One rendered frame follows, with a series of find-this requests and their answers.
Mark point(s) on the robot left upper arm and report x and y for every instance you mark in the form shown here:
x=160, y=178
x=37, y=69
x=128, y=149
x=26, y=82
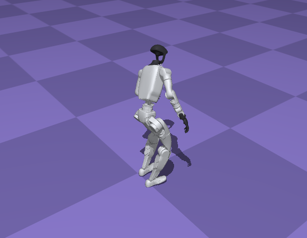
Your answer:
x=137, y=84

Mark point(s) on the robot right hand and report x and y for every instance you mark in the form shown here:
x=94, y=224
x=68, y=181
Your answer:
x=183, y=117

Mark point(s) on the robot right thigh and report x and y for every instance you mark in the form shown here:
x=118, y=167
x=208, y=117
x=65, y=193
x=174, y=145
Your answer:
x=163, y=132

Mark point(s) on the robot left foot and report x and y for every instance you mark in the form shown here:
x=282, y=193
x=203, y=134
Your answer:
x=142, y=171

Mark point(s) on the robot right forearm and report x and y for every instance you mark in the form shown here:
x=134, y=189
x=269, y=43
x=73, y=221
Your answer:
x=176, y=105

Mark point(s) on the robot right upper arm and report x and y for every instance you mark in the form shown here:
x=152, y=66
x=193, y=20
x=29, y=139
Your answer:
x=166, y=74

